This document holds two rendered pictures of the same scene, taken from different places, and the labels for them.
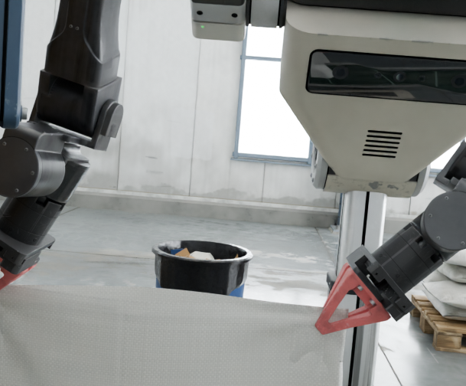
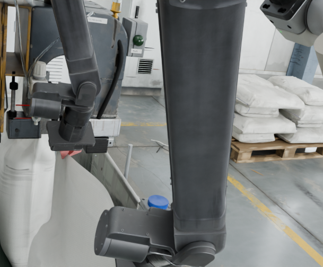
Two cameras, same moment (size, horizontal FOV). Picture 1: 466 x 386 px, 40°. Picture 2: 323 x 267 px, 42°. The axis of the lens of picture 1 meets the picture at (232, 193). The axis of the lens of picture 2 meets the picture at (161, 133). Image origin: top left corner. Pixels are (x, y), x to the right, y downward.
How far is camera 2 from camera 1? 0.79 m
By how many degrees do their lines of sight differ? 60
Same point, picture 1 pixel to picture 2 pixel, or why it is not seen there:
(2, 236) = (53, 131)
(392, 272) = not seen: hidden behind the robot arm
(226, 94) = not seen: outside the picture
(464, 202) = (106, 223)
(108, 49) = (76, 54)
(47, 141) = (43, 95)
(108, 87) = (81, 73)
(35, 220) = (64, 130)
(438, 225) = (98, 229)
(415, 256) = not seen: hidden behind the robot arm
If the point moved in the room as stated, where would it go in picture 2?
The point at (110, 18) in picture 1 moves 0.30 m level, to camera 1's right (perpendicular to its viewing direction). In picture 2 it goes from (74, 38) to (140, 91)
